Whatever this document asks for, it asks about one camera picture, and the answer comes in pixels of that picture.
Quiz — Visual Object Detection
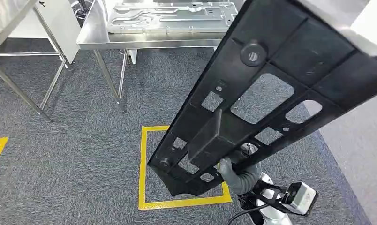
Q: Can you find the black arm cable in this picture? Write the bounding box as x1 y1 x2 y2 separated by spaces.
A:
227 203 271 225

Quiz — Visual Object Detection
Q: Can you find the white cabinet panel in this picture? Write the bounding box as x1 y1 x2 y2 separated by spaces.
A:
8 0 81 65

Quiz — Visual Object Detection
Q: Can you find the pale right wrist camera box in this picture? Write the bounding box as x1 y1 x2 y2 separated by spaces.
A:
282 182 318 216

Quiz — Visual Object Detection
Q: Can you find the stainless steel table frame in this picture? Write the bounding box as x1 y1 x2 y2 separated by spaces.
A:
0 0 68 123

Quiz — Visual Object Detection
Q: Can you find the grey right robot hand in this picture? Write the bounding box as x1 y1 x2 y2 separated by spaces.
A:
219 157 263 195

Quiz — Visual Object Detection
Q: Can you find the long black plastic panel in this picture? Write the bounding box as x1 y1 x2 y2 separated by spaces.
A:
147 0 377 197

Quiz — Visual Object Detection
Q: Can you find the stainless steel work table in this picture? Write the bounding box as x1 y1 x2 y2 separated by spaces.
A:
76 0 240 113

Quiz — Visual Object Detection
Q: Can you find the stamped silver metal plate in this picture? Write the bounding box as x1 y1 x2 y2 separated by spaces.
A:
106 0 239 34

